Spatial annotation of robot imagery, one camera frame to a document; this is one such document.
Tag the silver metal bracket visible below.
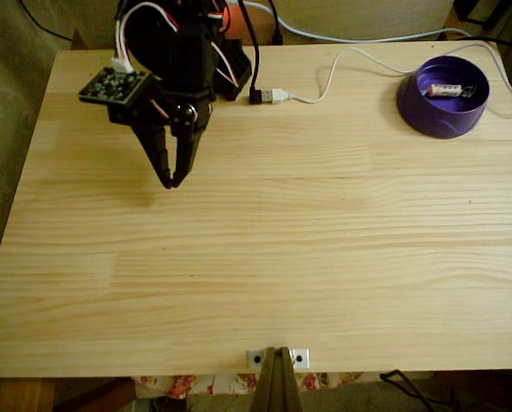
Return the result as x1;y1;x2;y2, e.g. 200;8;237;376
245;348;311;371

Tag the thin black cable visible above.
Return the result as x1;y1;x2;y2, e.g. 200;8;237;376
18;0;75;43

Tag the floral cloth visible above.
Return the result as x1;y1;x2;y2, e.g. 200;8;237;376
133;371;366;400

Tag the light blue cable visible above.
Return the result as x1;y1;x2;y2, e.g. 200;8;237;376
238;0;473;44

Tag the purple bowl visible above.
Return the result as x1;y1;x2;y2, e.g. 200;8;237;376
395;54;491;140

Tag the white red servo wire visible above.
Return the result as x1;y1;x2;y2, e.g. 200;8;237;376
111;2;182;74

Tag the white USB cable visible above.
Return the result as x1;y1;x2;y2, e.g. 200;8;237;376
271;45;413;106

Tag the black cord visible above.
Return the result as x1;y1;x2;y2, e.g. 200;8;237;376
378;368;458;412

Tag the White Rabbit candy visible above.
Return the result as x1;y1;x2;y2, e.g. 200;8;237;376
422;82;479;100

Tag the dark brown wooden brace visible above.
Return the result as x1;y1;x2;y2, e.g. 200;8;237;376
51;377;136;412

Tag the black USB cable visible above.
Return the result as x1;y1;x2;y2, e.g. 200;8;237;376
237;0;274;106

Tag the green camera circuit board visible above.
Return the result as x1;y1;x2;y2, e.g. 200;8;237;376
78;66;154;107

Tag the light wooden table leg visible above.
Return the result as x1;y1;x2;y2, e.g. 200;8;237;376
0;377;56;412

